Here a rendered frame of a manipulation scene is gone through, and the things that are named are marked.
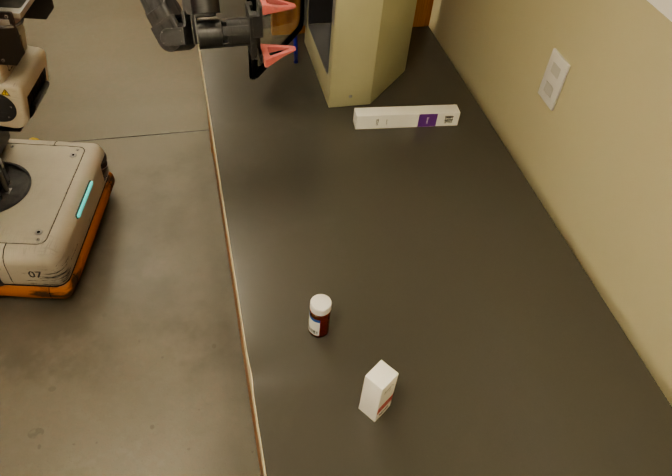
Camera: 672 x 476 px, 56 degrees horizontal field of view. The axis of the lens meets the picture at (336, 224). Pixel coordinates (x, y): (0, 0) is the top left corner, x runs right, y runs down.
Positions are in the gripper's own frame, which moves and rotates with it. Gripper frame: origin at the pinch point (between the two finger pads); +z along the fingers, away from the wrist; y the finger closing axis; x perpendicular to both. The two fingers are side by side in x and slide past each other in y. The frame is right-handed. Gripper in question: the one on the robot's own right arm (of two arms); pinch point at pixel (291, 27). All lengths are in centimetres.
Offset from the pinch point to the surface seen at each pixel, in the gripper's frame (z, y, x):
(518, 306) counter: 33, -30, -58
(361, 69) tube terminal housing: 19.0, -17.1, 8.5
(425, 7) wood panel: 49, -21, 45
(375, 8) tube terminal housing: 20.9, -1.3, 8.2
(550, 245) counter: 46, -30, -45
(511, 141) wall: 54, -30, -10
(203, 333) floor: -30, -121, 13
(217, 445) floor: -29, -122, -29
